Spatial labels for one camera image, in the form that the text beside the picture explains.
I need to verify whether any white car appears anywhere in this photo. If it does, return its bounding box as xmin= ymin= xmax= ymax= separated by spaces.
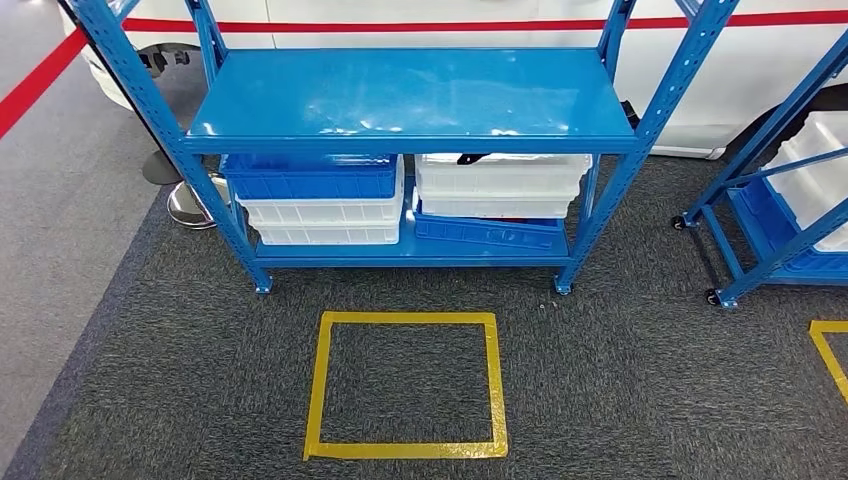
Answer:
xmin=59 ymin=0 xmax=848 ymax=161

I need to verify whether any blue plastic bin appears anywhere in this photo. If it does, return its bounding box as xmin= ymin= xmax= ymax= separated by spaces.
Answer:
xmin=727 ymin=174 xmax=848 ymax=277
xmin=219 ymin=152 xmax=399 ymax=202
xmin=411 ymin=188 xmax=566 ymax=254

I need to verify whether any red barrier belt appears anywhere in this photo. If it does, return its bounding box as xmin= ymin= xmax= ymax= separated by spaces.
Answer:
xmin=0 ymin=27 xmax=89 ymax=142
xmin=121 ymin=9 xmax=848 ymax=35

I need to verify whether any yellow floor tape square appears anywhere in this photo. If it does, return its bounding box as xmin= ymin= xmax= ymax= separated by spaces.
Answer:
xmin=808 ymin=319 xmax=848 ymax=406

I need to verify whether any white plastic bin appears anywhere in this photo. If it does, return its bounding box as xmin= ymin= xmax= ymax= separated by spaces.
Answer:
xmin=810 ymin=217 xmax=848 ymax=254
xmin=417 ymin=188 xmax=578 ymax=221
xmin=234 ymin=158 xmax=407 ymax=227
xmin=761 ymin=109 xmax=848 ymax=231
xmin=249 ymin=217 xmax=403 ymax=248
xmin=413 ymin=151 xmax=594 ymax=199

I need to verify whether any blue metal shelf rack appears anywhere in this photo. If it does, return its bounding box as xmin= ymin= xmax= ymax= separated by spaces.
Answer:
xmin=670 ymin=29 xmax=848 ymax=311
xmin=66 ymin=0 xmax=741 ymax=297

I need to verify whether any black stanchion post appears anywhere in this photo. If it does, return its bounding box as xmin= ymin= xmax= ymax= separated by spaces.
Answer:
xmin=55 ymin=0 xmax=184 ymax=187

